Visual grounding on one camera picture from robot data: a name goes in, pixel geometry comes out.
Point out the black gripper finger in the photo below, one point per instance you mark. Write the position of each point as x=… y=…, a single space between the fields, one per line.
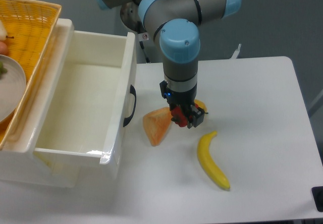
x=195 y=116
x=178 y=115

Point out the green grapes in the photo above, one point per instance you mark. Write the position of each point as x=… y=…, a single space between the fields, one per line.
x=3 y=70

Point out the yellow pepper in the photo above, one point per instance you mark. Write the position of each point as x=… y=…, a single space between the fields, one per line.
x=200 y=106

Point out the black drawer handle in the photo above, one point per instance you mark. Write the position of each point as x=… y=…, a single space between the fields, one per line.
x=131 y=106

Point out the yellow banana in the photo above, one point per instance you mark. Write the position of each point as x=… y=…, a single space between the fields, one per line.
x=208 y=164

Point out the white pear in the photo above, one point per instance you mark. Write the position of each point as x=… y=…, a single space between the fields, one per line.
x=3 y=33

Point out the pink peach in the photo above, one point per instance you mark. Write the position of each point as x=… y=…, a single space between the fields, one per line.
x=4 y=50

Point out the orange grapefruit wedge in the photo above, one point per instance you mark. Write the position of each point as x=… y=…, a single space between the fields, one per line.
x=156 y=124

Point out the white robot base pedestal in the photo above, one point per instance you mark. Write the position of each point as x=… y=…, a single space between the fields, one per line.
x=146 y=50

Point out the white metal bracket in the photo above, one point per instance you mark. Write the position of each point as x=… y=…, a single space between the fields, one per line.
x=236 y=52

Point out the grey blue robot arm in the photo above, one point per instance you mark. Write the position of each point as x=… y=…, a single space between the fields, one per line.
x=173 y=28

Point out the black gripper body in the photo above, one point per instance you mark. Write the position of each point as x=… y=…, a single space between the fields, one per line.
x=184 y=100

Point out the yellow woven basket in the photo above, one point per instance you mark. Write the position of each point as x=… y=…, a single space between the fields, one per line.
x=31 y=23

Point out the red pepper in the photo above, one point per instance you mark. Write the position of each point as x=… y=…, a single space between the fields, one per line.
x=185 y=111

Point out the open white upper drawer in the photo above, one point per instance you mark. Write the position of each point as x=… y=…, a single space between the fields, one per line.
x=84 y=122

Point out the black object at table edge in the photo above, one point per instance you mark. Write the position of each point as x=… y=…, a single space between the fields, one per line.
x=317 y=193

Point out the grey plate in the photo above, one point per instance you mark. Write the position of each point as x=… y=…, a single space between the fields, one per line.
x=13 y=85

